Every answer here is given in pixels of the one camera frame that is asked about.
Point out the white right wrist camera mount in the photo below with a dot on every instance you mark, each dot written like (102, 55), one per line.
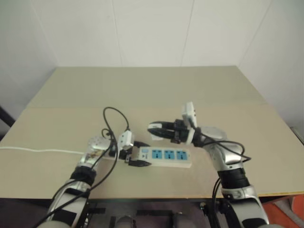
(188, 114)

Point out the orange object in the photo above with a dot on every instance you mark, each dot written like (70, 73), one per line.
(297, 204)

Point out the black table frame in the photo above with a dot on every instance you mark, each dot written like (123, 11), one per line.
(152, 202)

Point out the white power strip blue sockets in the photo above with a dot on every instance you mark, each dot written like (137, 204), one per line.
(164, 163)

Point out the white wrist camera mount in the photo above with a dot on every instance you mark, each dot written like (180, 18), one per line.
(188, 114)
(126, 139)

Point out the dark rounded shape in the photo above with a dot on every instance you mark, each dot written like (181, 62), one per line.
(126, 222)

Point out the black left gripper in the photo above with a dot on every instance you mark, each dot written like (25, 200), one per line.
(126, 155)

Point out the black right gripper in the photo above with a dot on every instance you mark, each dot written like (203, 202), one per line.
(180, 135)

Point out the white charger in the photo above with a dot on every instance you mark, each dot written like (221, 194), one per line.
(152, 129)

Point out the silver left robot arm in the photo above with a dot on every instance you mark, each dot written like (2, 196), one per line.
(95, 147)

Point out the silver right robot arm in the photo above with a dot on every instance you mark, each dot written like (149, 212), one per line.
(228, 156)

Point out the dark object at wall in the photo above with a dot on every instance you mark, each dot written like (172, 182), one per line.
(6, 121)

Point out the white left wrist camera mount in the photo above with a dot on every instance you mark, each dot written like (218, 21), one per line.
(126, 139)

